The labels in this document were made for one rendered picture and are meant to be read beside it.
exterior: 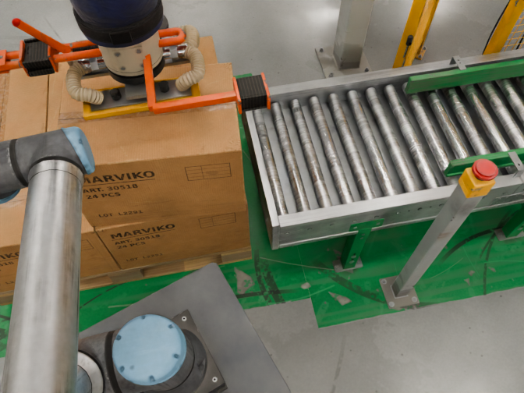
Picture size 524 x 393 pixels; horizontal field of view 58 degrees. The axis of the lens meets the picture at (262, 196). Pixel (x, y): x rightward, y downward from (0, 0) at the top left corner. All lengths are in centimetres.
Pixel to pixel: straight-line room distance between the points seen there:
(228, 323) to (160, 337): 41
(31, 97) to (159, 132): 98
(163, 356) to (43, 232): 45
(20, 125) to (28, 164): 145
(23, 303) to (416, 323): 190
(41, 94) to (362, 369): 190
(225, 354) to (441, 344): 119
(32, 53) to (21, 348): 98
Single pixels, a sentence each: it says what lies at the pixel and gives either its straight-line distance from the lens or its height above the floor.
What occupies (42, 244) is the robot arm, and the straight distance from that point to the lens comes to 75.
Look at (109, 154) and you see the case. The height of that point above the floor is 94.
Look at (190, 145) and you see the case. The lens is 155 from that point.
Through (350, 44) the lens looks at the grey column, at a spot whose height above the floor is 22.
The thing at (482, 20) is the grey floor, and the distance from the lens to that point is 375.
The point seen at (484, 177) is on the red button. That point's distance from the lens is 148.
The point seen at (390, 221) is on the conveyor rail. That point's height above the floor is 46.
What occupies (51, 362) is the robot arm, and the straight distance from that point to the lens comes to 65.
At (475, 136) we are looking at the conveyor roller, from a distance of 224.
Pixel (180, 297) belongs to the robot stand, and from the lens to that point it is 152.
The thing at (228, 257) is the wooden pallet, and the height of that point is 7.
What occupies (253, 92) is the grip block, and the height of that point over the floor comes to 127.
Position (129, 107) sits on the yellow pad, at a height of 113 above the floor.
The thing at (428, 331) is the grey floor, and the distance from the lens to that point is 236.
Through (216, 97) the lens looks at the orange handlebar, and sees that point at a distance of 124.
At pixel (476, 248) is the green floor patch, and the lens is 260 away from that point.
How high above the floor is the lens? 216
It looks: 59 degrees down
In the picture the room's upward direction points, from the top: 1 degrees counter-clockwise
